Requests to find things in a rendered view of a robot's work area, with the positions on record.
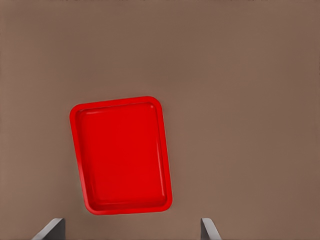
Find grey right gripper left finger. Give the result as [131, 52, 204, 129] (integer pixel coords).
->
[31, 217, 66, 240]

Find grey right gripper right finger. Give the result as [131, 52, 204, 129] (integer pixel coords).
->
[200, 217, 223, 240]

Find red rectangular plastic tray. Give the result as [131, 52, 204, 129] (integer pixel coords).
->
[69, 95, 174, 216]

